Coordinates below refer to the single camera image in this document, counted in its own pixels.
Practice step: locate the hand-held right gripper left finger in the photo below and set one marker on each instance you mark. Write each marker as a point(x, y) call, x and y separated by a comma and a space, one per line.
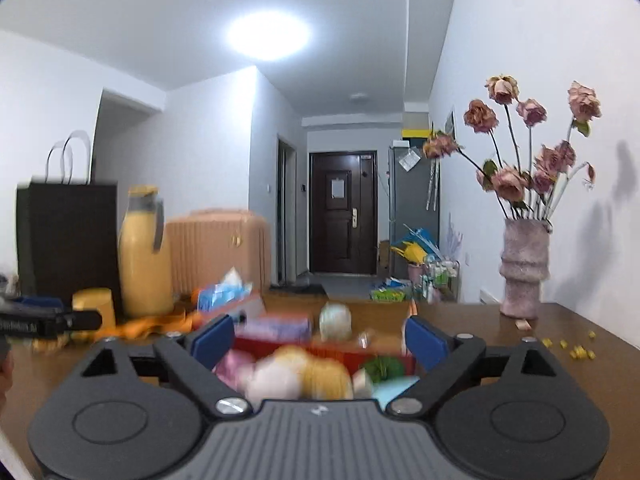
point(212, 342)

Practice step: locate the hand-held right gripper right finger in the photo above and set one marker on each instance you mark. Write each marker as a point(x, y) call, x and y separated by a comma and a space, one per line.
point(425, 342)

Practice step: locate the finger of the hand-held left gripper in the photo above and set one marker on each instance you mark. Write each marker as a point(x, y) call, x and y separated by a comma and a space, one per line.
point(70, 321)
point(37, 303)

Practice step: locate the red cardboard box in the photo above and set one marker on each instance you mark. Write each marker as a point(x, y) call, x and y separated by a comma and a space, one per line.
point(370, 352)

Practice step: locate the clear squishy toy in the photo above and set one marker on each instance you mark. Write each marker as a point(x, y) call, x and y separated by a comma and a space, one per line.
point(336, 321)

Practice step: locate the white yellow plush toy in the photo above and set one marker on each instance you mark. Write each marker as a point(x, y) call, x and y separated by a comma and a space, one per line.
point(300, 375)

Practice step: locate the yellow mug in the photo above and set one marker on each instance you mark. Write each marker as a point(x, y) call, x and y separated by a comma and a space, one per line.
point(94, 307)

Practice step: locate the blue tissue pack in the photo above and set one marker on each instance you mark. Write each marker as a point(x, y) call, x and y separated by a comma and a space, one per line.
point(222, 292)

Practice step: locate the green packet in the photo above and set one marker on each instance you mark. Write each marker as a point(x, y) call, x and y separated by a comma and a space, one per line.
point(391, 292)

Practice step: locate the rack of bottles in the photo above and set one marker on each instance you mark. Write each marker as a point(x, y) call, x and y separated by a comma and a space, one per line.
point(440, 277)

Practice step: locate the black paper bag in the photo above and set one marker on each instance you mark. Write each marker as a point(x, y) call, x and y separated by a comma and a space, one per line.
point(67, 240)

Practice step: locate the yellow bag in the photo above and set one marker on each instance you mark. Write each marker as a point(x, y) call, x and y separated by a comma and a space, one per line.
point(409, 251)

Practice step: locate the yellow thermos jug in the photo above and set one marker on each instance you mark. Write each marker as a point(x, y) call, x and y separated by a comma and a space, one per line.
point(145, 260)

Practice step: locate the small brown carton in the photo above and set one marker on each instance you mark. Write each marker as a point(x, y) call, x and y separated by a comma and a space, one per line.
point(383, 255)

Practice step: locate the pink suitcase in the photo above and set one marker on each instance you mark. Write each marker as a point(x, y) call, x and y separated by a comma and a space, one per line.
point(220, 245)

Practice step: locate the blue plastic bag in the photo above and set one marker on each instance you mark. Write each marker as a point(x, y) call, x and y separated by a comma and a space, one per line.
point(420, 237)

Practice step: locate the textured pink vase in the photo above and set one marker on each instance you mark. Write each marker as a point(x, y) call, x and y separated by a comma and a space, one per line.
point(525, 270)

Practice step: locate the grey refrigerator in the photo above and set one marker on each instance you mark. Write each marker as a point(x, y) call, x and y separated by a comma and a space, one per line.
point(412, 195)

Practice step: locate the scattered yellow petals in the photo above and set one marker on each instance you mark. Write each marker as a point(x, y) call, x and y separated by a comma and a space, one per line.
point(575, 350)

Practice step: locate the dark brown door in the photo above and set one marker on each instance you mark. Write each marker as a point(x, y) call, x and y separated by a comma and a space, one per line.
point(342, 210)

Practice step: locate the dried rose bouquet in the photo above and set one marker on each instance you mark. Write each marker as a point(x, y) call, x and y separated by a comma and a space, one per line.
point(520, 160)

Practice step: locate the yellow box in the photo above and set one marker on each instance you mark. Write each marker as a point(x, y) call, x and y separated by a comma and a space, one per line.
point(416, 134)

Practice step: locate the round ceiling light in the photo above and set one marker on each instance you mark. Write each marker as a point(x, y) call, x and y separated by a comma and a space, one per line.
point(268, 35)

